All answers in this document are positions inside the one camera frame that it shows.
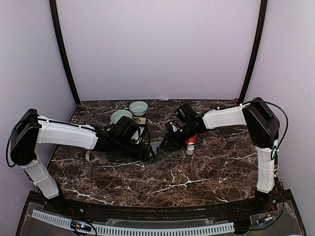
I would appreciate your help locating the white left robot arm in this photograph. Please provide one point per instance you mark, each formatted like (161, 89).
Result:
(32, 129)

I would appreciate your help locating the teal striped ceramic bowl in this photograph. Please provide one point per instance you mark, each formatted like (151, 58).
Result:
(115, 117)

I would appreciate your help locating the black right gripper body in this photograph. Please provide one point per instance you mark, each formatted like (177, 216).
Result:
(179, 138)

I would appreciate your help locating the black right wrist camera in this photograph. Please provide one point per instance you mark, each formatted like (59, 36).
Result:
(185, 113)

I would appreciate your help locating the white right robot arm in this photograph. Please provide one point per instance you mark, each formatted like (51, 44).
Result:
(262, 124)

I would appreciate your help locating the black right frame post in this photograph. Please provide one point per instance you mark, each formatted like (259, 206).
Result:
(255, 49)

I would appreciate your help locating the orange bottle with grey lid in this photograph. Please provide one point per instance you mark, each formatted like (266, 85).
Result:
(191, 141)

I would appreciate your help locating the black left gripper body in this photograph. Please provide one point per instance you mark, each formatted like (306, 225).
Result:
(123, 148)

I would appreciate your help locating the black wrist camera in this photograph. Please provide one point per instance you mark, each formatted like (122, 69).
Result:
(127, 129)
(185, 113)

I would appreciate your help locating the beige printed ceramic mug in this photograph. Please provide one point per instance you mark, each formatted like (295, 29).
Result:
(96, 157)

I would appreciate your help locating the black left frame post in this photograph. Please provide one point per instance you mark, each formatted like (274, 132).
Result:
(62, 51)

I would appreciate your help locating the square floral ceramic plate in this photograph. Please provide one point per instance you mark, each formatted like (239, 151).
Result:
(141, 123)

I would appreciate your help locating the black frame post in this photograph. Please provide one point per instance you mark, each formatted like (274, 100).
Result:
(255, 49)
(62, 51)

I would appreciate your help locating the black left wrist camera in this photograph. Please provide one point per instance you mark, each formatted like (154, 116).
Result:
(127, 129)

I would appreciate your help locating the small white pill bottle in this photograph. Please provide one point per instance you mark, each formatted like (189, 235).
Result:
(190, 149)

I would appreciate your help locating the clear plastic pill organizer box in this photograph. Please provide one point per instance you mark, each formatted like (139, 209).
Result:
(155, 146)

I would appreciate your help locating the white slotted cable duct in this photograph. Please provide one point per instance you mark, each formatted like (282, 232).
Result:
(119, 227)

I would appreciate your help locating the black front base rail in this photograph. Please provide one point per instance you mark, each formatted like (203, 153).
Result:
(93, 209)

